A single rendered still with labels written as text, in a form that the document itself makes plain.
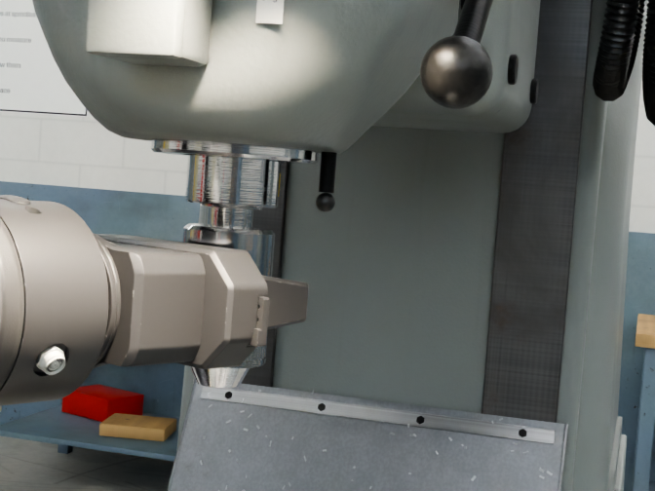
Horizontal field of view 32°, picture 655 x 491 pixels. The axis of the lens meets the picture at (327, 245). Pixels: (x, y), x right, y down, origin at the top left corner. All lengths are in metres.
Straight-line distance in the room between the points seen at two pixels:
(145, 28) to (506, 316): 0.53
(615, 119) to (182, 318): 0.55
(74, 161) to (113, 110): 4.86
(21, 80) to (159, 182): 0.84
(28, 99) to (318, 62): 5.04
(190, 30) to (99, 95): 0.07
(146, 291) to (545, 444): 0.50
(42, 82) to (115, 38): 5.03
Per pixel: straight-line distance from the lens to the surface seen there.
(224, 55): 0.50
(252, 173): 0.57
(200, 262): 0.52
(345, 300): 0.96
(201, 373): 0.59
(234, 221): 0.58
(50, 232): 0.48
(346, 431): 0.95
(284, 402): 0.97
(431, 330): 0.94
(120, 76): 0.52
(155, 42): 0.47
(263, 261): 0.58
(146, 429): 4.64
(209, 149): 0.55
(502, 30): 0.67
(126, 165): 5.28
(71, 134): 5.41
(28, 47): 5.56
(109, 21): 0.48
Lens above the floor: 1.29
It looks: 3 degrees down
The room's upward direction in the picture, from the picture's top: 4 degrees clockwise
